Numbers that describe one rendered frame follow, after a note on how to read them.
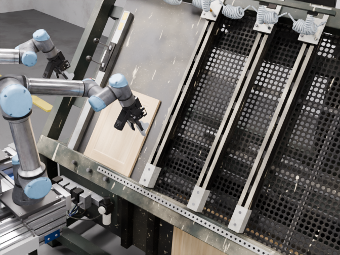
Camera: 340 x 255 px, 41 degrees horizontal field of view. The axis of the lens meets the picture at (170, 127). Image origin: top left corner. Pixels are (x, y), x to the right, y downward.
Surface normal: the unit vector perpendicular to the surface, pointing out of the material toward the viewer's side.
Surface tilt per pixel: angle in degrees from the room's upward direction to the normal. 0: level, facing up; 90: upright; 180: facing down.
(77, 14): 90
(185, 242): 90
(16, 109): 83
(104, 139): 57
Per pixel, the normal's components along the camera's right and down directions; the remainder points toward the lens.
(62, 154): -0.47, -0.21
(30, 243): 0.71, 0.36
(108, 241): 0.07, -0.89
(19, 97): 0.52, 0.30
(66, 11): -0.70, 0.29
